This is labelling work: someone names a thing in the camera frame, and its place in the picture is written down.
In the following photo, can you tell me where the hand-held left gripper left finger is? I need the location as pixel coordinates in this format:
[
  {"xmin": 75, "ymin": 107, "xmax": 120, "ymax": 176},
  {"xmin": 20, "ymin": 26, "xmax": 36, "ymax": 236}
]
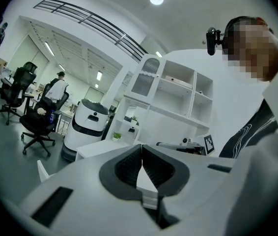
[{"xmin": 5, "ymin": 144, "xmax": 165, "ymax": 236}]

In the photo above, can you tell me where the white service robot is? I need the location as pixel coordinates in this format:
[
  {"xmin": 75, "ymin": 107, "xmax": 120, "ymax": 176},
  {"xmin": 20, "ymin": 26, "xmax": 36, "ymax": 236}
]
[{"xmin": 60, "ymin": 98, "xmax": 110, "ymax": 162}]

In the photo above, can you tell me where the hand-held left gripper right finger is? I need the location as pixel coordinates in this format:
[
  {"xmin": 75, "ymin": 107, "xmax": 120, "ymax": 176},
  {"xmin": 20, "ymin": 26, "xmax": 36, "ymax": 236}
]
[{"xmin": 141, "ymin": 144, "xmax": 238, "ymax": 236}]

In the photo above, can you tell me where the person's black patterned shirt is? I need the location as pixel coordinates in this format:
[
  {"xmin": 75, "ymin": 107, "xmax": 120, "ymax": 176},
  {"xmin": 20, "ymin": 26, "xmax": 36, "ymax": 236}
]
[{"xmin": 219, "ymin": 99, "xmax": 278, "ymax": 159}]

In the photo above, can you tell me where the low white table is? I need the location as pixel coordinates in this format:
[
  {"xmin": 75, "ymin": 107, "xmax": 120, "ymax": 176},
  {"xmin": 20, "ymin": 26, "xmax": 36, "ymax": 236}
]
[{"xmin": 75, "ymin": 139, "xmax": 130, "ymax": 161}]

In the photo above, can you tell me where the black mesh office chair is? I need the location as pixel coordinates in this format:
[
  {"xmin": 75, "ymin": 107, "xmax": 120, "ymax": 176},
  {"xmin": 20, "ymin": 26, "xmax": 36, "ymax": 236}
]
[
  {"xmin": 0, "ymin": 61, "xmax": 38, "ymax": 126},
  {"xmin": 19, "ymin": 83, "xmax": 70, "ymax": 157}
]

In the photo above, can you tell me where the black head-mounted camera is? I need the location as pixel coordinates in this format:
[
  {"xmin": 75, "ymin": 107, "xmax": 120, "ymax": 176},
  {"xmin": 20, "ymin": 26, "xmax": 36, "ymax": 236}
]
[{"xmin": 205, "ymin": 27, "xmax": 224, "ymax": 57}]

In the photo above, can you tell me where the person's head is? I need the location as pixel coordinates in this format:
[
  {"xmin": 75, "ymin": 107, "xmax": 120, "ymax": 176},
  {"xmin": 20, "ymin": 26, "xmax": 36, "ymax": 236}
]
[{"xmin": 223, "ymin": 15, "xmax": 278, "ymax": 83}]

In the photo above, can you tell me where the black balcony railing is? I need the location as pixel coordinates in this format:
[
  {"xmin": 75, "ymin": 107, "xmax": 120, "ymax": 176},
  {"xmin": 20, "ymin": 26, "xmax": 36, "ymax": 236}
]
[{"xmin": 32, "ymin": 0, "xmax": 150, "ymax": 63}]

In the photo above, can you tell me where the white locker cabinet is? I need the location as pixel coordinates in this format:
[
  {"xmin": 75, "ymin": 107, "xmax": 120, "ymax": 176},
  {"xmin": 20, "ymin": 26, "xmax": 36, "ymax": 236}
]
[{"xmin": 104, "ymin": 54, "xmax": 215, "ymax": 157}]

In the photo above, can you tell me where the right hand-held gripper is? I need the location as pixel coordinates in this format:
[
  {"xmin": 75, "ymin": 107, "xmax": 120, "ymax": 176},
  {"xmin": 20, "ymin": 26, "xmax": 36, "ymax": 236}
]
[{"xmin": 155, "ymin": 134, "xmax": 216, "ymax": 156}]

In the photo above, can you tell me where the white cloth on chair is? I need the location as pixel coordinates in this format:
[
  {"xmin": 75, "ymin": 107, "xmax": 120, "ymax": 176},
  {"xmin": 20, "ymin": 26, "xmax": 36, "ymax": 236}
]
[{"xmin": 46, "ymin": 80, "xmax": 69, "ymax": 100}]

